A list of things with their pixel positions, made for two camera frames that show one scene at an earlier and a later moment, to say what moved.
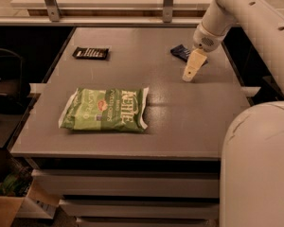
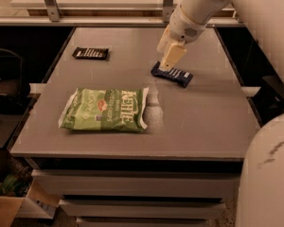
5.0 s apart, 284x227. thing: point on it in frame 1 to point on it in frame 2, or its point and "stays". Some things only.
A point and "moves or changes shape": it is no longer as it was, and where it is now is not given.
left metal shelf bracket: (51, 2) stays
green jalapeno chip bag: (120, 110) stays
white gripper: (204, 42) to (184, 27)
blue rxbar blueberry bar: (183, 53) moves or changes shape
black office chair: (8, 88) stays
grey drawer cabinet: (118, 135) stays
